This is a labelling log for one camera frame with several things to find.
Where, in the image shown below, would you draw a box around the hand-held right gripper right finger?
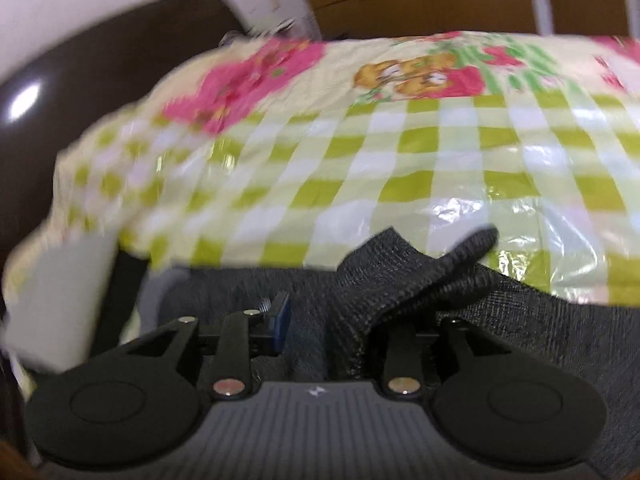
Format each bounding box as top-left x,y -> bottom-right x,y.
380,317 -> 501,397

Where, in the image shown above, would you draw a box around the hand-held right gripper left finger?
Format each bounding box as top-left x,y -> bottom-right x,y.
122,292 -> 292,402

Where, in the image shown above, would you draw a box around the dark grey tweed pants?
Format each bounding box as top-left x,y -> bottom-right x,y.
132,226 -> 640,480

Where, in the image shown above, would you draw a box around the printed checkered bed sheet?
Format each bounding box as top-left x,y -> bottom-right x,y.
0,30 -> 640,396

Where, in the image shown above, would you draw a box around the folded light grey cloth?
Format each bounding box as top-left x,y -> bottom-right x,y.
2,234 -> 119,375

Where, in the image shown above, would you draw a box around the dark brown headboard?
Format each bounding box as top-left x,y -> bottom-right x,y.
0,0 -> 251,281

